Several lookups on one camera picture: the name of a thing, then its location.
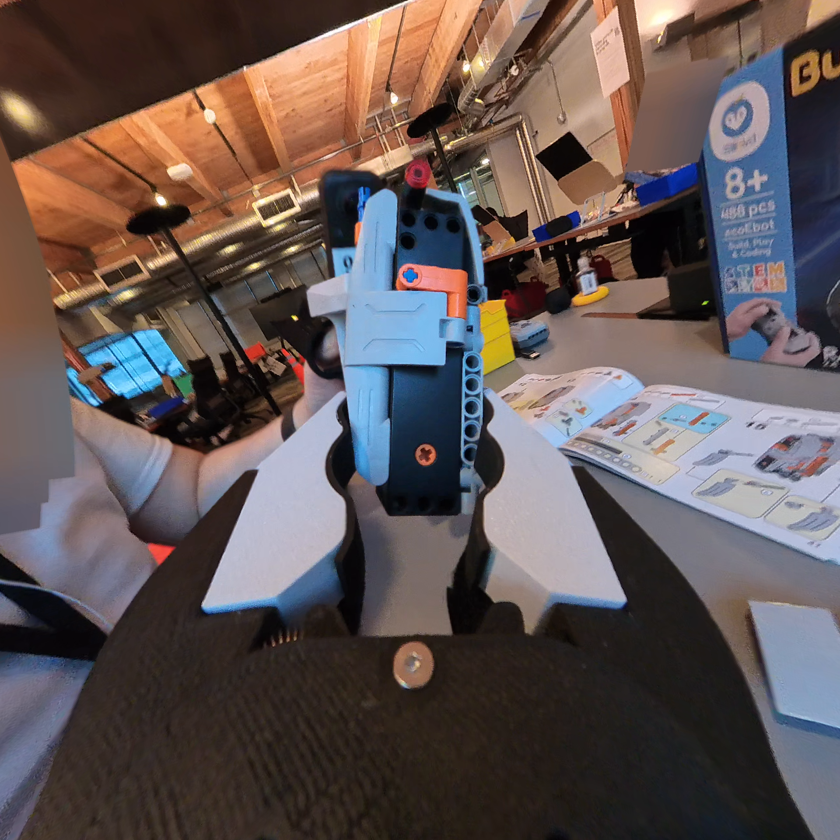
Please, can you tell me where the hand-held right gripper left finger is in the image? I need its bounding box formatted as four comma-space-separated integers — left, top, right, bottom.
202, 390, 363, 634

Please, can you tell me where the grey building block model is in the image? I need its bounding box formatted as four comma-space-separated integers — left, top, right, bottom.
307, 161, 490, 517

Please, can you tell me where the large window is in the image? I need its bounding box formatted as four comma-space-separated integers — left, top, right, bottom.
66, 328, 198, 403

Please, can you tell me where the white paper notice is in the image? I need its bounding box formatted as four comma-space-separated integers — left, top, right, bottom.
589, 10, 631, 99

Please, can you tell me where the blue toy robot kit box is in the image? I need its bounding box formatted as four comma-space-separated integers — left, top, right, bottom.
699, 13, 840, 371

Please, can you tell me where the red bag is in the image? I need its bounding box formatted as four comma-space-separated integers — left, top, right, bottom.
502, 277, 547, 319

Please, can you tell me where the grey desk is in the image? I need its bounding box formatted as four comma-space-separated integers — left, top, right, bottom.
482, 276, 840, 840

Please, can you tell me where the long work table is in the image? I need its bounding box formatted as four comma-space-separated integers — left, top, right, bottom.
482, 187, 700, 290

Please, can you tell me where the white instruction booklet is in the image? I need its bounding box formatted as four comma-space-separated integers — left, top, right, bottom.
499, 367, 840, 565

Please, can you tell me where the black charger box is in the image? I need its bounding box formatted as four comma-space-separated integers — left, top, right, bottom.
666, 262, 716, 316

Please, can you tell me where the person's white shirt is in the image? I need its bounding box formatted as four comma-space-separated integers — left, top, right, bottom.
0, 397, 177, 840

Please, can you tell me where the person's left hand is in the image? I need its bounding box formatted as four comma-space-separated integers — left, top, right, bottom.
292, 328, 349, 439

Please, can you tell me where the black monitor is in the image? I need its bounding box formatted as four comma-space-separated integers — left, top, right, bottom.
248, 285, 312, 349

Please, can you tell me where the blue storage bin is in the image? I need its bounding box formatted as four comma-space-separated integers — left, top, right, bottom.
635, 164, 700, 206

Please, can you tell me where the grey orange sticker sheet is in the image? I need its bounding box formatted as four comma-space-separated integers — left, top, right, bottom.
748, 600, 840, 739

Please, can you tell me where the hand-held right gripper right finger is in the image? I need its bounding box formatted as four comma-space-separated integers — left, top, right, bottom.
451, 387, 627, 634

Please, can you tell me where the silver air duct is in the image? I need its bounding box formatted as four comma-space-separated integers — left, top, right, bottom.
52, 118, 526, 309

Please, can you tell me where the yellow plastic bin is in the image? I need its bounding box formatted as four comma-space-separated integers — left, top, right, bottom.
479, 300, 517, 376

